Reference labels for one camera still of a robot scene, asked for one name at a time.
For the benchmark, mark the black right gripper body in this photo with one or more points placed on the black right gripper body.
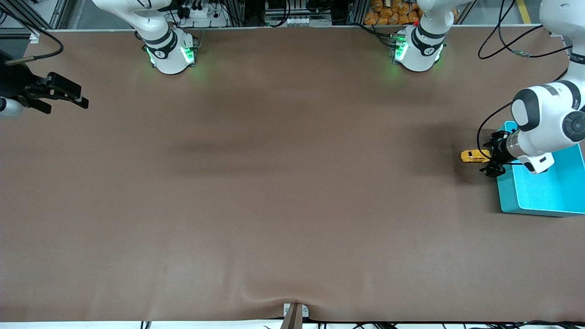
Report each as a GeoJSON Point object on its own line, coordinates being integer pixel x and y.
{"type": "Point", "coordinates": [13, 81]}

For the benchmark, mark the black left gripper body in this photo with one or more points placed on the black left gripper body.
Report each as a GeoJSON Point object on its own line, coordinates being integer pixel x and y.
{"type": "Point", "coordinates": [497, 150]}

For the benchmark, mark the yellow toy beetle car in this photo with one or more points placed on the yellow toy beetle car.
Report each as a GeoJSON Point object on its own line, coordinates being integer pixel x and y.
{"type": "Point", "coordinates": [473, 156]}

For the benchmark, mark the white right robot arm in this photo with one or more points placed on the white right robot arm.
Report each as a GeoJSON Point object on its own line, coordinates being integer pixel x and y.
{"type": "Point", "coordinates": [167, 50]}

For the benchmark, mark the teal plastic storage bin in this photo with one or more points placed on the teal plastic storage bin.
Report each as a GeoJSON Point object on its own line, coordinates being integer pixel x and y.
{"type": "Point", "coordinates": [539, 196]}

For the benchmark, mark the white power strip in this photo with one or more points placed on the white power strip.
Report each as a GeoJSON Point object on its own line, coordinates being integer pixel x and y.
{"type": "Point", "coordinates": [205, 13]}

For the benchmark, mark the brown table mat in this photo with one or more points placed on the brown table mat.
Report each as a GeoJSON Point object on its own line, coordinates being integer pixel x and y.
{"type": "Point", "coordinates": [292, 205]}

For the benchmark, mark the black electronics rack unit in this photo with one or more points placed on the black electronics rack unit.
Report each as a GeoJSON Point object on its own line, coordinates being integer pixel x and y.
{"type": "Point", "coordinates": [297, 7]}

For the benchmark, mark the aluminium frame profile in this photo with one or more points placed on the aluminium frame profile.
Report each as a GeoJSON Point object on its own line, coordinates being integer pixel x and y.
{"type": "Point", "coordinates": [41, 13]}

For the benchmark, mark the metal clamp bracket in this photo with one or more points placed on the metal clamp bracket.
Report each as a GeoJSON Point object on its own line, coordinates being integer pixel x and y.
{"type": "Point", "coordinates": [287, 310]}

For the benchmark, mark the brown camera post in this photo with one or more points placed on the brown camera post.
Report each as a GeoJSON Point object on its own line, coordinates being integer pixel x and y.
{"type": "Point", "coordinates": [292, 320]}

